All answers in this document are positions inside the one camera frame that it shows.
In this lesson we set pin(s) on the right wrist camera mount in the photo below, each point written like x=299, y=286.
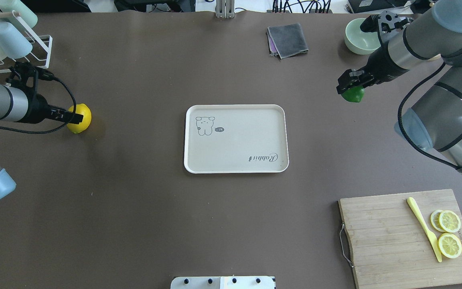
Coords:
x=384, y=22

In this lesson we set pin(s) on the aluminium frame post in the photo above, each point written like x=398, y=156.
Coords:
x=225, y=8

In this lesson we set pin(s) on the mint green plastic cup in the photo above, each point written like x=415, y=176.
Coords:
x=18, y=6

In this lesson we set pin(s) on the white base plate with knobs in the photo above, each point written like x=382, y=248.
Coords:
x=224, y=282

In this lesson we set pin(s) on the yellow plastic knife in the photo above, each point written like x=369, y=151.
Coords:
x=429, y=234

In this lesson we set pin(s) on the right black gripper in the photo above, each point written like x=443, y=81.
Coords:
x=380, y=64

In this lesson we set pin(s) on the blue plastic cup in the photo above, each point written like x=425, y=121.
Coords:
x=12, y=42

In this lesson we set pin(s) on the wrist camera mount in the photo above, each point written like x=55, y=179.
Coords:
x=24, y=76
x=384, y=22

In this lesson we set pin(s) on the green lime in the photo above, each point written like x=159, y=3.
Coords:
x=354, y=95

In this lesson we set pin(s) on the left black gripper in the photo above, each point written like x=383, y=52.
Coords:
x=37, y=111

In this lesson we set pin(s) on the mint green bowl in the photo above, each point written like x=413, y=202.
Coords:
x=359, y=42

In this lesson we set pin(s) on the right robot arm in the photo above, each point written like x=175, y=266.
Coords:
x=429, y=117

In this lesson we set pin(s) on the grey folded cloth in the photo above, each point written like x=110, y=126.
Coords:
x=286, y=41

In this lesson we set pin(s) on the cream rabbit tray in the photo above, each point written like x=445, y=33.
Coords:
x=238, y=138

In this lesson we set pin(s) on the lemon slice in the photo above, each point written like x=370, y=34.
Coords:
x=450, y=245
x=445, y=221

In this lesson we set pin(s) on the wooden cutting board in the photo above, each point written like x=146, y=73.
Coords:
x=387, y=245

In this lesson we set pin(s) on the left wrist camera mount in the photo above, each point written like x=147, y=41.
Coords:
x=24, y=76

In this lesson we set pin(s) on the yellow lemon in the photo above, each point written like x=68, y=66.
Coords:
x=82, y=120

